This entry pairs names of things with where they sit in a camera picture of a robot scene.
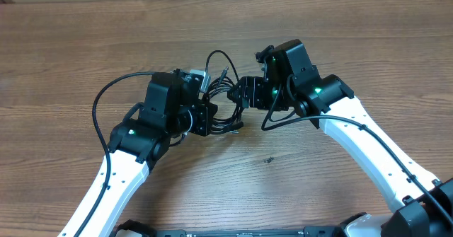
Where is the thick black USB cable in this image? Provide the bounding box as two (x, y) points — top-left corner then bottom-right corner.
(202, 77), (246, 135)

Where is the small black debris piece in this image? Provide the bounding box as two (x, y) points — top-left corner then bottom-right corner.
(264, 157), (275, 163)

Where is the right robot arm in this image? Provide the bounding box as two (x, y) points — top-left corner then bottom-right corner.
(227, 39), (452, 236)

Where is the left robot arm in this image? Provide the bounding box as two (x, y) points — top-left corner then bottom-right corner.
(60, 69), (217, 236)

